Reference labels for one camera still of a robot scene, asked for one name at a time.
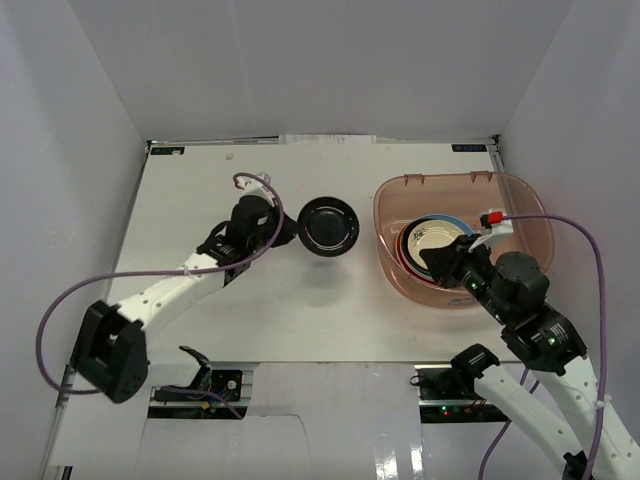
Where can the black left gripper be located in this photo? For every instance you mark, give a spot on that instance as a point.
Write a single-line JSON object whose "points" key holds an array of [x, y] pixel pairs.
{"points": [[285, 230]]}

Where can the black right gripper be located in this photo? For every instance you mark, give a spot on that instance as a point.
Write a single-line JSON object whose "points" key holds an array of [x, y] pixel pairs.
{"points": [[443, 263]]}

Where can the cream plate with flowers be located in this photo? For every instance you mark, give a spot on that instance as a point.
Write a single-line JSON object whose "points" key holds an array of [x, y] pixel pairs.
{"points": [[452, 227]]}

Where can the red teal floral plate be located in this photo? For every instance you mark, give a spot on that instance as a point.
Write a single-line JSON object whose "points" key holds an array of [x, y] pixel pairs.
{"points": [[402, 255]]}

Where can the light blue plastic plate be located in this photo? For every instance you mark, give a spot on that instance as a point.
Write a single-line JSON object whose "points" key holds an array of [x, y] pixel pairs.
{"points": [[445, 216]]}

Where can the black glossy plate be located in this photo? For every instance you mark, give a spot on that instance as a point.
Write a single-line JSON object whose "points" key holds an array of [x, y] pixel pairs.
{"points": [[328, 227]]}

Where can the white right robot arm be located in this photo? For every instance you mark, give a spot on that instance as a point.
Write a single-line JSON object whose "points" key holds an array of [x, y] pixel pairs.
{"points": [[586, 439]]}

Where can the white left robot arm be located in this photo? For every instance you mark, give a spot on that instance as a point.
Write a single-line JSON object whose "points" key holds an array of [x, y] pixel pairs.
{"points": [[111, 349]]}

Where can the pink transparent plastic bin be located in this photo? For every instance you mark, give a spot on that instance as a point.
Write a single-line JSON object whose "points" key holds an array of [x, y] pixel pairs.
{"points": [[466, 196]]}

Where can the white papers at back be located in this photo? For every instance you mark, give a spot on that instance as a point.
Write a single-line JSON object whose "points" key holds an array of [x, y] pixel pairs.
{"points": [[331, 139]]}

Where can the right black corner label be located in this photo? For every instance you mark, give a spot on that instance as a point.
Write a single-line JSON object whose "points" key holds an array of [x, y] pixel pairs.
{"points": [[469, 148]]}

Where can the black corner label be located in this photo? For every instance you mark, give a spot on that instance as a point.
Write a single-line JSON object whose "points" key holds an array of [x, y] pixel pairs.
{"points": [[469, 148], [166, 151]]}

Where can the left black corner label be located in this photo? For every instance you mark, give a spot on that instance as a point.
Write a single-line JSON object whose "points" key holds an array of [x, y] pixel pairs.
{"points": [[166, 151]]}

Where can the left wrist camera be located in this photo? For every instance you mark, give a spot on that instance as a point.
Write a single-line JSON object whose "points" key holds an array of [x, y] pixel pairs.
{"points": [[258, 185]]}

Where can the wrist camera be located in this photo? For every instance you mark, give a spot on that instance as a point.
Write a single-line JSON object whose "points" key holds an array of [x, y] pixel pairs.
{"points": [[258, 185], [496, 228]]}

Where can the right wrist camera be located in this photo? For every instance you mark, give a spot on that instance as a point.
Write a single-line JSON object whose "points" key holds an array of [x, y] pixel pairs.
{"points": [[496, 228]]}

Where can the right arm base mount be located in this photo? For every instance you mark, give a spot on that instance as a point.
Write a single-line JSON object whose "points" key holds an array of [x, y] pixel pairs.
{"points": [[444, 398]]}

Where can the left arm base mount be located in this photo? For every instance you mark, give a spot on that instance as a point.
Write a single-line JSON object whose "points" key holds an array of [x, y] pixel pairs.
{"points": [[196, 401]]}

